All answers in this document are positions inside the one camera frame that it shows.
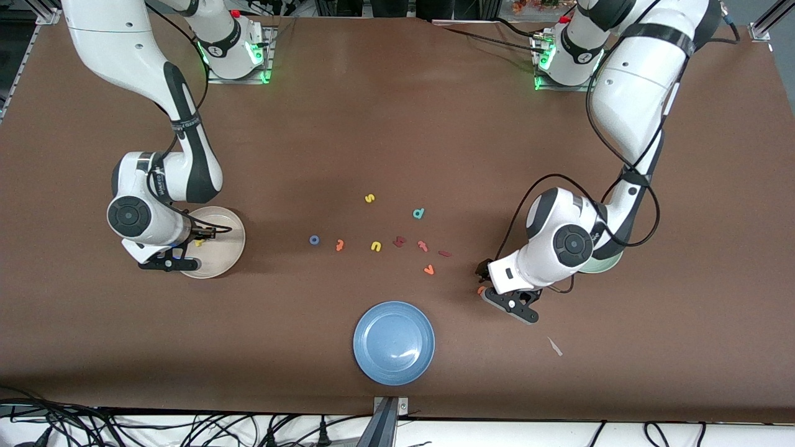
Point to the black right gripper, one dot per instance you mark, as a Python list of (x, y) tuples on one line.
[(200, 234)]

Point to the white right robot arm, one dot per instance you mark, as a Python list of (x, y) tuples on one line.
[(124, 49)]

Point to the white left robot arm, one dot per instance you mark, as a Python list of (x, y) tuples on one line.
[(640, 93)]

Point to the beige brown plate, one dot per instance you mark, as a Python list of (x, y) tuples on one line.
[(227, 248)]

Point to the white paper scrap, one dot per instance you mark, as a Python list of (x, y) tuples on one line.
[(554, 346)]

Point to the blue plate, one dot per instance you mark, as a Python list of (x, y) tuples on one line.
[(394, 343)]

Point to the green plate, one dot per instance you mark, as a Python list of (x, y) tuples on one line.
[(605, 266)]

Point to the brown table cover sheet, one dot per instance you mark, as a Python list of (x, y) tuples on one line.
[(397, 124)]

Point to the black power plug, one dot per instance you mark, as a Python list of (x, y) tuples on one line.
[(323, 434), (271, 437)]

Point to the orange artificial flowers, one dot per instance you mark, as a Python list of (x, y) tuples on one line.
[(534, 5)]

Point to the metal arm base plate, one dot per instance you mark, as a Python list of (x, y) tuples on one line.
[(239, 80), (568, 88)]

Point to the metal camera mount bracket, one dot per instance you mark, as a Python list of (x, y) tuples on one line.
[(388, 428)]

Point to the aluminium frame profile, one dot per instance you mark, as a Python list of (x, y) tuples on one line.
[(48, 15), (764, 25)]

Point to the black frame structure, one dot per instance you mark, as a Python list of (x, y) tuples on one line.
[(385, 6)]

